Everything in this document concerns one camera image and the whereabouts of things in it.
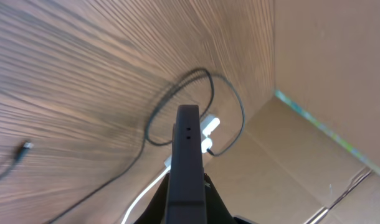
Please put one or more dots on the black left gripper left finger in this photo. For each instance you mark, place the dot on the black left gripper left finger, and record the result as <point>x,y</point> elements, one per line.
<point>154,212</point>

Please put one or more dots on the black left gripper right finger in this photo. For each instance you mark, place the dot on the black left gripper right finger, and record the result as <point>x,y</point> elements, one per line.
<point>217,213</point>

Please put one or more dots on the blue Galaxy smartphone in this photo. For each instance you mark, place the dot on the blue Galaxy smartphone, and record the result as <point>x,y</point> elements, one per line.
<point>186,200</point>

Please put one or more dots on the white charger plug adapter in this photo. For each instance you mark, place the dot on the white charger plug adapter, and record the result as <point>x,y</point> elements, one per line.
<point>206,144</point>

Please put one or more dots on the white power strip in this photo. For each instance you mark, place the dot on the white power strip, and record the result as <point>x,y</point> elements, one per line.
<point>207,126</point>

